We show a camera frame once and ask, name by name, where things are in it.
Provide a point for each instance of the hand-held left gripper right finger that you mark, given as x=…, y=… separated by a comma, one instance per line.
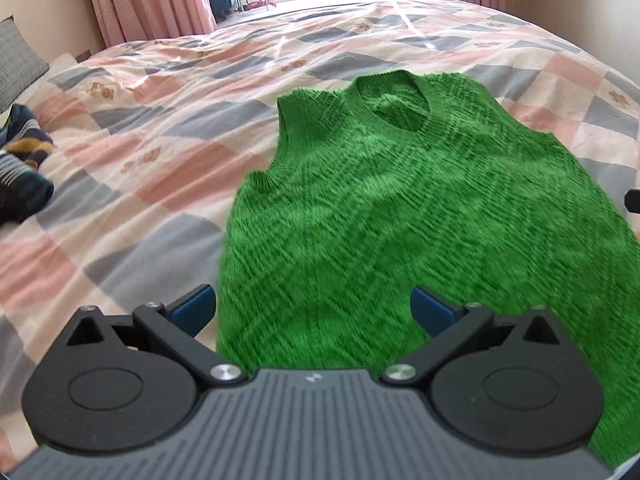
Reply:
x=431, y=308

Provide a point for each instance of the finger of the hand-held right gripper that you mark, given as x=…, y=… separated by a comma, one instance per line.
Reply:
x=633, y=201

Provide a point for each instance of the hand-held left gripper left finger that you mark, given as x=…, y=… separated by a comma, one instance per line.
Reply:
x=192, y=306

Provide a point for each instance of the green knitted vest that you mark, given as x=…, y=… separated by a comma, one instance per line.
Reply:
x=380, y=220

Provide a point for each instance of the pink grey patchwork bed quilt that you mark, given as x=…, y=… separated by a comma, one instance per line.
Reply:
x=210, y=125

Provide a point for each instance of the striped dark knitted garment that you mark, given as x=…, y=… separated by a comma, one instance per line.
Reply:
x=22, y=165

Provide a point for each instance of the grey checked pillow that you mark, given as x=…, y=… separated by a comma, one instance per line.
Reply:
x=16, y=62

